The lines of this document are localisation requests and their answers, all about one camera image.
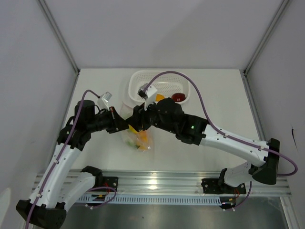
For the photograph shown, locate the white slotted cable duct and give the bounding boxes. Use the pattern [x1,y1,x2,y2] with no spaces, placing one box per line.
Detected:
[76,194,222,206]

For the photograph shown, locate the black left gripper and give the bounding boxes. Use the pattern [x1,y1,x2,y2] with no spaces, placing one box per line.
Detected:
[87,106,132,134]

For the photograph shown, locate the clear zip top bag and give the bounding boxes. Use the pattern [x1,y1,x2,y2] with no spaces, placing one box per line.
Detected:
[120,103,153,152]

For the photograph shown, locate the right aluminium frame post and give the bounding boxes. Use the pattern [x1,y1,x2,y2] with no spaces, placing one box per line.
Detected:
[243,0,293,74]

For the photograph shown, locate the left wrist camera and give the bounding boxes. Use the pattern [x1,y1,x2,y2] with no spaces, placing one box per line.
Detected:
[97,92,112,110]

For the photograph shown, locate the white cauliflower with green leaves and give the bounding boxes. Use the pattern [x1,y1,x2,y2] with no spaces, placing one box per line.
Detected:
[124,133,140,149]

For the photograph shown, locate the yellow mango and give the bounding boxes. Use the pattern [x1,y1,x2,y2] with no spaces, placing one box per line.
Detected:
[155,94,165,102]

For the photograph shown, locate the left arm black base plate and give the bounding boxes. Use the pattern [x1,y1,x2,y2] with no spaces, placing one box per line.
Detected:
[94,177,119,193]

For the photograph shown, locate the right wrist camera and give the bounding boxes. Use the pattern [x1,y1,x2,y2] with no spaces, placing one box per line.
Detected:
[138,83,157,110]

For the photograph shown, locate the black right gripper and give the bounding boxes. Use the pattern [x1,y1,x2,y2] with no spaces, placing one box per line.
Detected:
[126,97,177,135]

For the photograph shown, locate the aluminium mounting rail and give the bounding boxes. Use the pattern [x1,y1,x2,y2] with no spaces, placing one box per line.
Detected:
[102,170,292,197]

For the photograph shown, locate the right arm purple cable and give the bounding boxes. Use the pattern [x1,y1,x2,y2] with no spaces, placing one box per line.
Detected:
[146,71,298,212]

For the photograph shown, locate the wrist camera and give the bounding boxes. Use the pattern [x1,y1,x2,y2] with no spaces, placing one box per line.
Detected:
[97,92,112,110]
[138,83,157,110]

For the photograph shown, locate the orange yellow fruit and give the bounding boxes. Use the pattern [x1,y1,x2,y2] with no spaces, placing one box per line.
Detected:
[136,131,151,151]

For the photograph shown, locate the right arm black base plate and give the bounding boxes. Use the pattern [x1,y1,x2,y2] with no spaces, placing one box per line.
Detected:
[201,178,246,195]

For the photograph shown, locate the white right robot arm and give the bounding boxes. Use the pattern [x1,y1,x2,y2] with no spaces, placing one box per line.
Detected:
[127,98,279,193]

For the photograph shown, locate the yellow lemon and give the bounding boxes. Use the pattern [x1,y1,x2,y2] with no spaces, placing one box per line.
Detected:
[129,125,138,134]

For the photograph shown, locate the left aluminium frame post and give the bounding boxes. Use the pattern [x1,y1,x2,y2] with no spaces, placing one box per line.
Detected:
[35,0,80,74]

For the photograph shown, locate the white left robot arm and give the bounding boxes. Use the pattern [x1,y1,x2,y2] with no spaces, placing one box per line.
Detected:
[16,100,128,229]

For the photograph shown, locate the aluminium frame post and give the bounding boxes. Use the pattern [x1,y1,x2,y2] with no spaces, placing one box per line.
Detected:
[35,0,80,74]
[243,0,293,74]

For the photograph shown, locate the dark red apple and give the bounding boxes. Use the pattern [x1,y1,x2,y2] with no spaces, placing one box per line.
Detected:
[171,93,186,103]

